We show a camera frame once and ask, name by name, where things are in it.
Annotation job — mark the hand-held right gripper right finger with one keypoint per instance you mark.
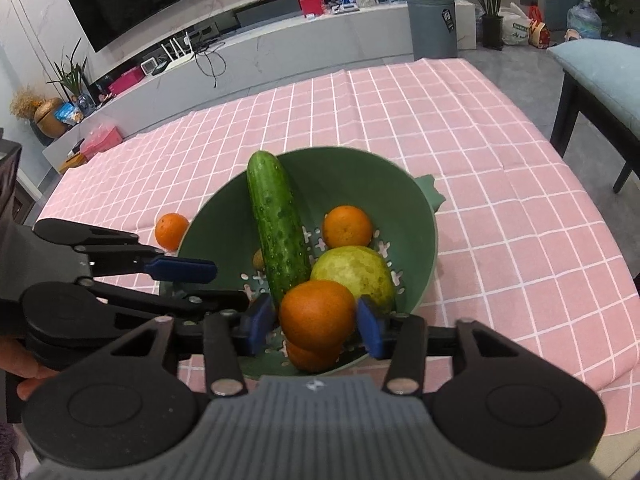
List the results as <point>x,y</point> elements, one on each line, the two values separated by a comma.
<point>370,327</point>

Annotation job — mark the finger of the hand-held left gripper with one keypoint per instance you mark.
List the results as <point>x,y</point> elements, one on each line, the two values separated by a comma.
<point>185,270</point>
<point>150,300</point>

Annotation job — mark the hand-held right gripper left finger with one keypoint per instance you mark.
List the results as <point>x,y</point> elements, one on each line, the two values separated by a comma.
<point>260,322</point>

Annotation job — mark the orange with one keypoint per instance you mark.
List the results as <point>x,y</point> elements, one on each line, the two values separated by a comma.
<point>317,315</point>
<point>347,226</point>
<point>312,359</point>
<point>171,230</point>

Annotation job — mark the yellow-green guava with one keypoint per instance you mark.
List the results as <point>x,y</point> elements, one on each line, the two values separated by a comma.
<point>355,272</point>

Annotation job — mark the small brown longan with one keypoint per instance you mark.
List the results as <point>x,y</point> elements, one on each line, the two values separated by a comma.
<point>257,260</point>

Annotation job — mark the green cucumber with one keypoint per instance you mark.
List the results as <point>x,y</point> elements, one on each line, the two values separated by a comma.
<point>275,220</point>

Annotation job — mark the green colander bowl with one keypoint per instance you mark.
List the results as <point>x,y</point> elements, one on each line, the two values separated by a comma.
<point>350,180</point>

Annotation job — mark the person's left hand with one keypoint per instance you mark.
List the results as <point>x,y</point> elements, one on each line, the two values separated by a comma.
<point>22,362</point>

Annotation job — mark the white patterned cloth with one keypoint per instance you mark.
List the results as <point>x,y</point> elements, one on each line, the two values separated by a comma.
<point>6,450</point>

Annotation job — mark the yellow box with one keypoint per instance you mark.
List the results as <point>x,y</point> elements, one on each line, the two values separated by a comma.
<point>74,161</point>

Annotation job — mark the pink plastic bag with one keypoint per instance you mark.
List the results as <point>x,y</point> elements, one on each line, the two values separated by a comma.
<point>100,141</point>

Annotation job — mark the golden vase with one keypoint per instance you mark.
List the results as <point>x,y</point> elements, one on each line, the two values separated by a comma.
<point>50,119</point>

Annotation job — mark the blue snack bag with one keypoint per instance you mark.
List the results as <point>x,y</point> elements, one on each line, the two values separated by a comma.
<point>68,113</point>

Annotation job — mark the pink checked tablecloth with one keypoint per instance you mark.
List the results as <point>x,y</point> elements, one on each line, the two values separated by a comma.
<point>475,160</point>

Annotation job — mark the pink box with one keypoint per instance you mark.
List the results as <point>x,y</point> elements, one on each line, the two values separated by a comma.
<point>125,81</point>

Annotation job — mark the small white desk clock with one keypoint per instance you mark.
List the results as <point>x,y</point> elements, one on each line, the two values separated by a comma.
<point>149,66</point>

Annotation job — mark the dried flowers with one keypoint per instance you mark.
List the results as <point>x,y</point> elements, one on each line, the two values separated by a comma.
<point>25,102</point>

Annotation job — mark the white router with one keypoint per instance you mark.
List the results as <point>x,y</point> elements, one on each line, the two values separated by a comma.
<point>177,60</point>

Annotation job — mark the thin-leaf green plant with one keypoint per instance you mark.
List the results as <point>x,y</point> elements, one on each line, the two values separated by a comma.
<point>70,75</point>

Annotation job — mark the white marble television cabinet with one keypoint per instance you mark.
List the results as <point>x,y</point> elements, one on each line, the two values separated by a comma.
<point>310,42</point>

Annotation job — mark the black soundbar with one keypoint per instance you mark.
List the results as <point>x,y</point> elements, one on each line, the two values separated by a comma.
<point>265,10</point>

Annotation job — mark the dark wooden bench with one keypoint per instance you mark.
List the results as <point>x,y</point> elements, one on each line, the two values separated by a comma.
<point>565,115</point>

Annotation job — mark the red box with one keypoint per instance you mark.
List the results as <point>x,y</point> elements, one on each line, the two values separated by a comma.
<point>312,4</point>

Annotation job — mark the grey trash can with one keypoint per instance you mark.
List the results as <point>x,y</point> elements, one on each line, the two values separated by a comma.
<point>432,27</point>

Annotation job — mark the long-leaf potted plant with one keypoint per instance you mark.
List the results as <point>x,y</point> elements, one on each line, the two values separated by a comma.
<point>492,30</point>

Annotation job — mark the white plastic bag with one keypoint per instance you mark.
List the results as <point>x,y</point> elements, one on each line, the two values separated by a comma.
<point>515,26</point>

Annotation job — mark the red orange bag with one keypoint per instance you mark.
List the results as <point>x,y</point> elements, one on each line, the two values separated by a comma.
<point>539,31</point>

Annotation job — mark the light blue seat cushion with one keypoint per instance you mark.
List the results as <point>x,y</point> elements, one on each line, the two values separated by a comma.
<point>605,80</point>

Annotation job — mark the large water bottle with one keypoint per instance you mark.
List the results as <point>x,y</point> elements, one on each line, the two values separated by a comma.
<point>585,19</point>

